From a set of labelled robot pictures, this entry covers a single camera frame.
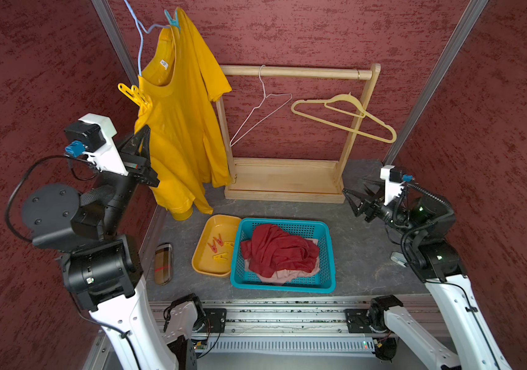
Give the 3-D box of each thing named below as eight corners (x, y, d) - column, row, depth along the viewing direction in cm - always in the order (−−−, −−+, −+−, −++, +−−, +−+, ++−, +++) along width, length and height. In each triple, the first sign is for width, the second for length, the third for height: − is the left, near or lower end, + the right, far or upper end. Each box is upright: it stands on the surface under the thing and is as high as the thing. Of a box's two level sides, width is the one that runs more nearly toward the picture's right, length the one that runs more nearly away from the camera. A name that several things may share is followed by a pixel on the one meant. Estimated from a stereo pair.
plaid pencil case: (155, 287, 83) (151, 284, 80) (158, 248, 92) (154, 244, 89) (172, 283, 84) (169, 280, 81) (173, 244, 93) (171, 241, 90)
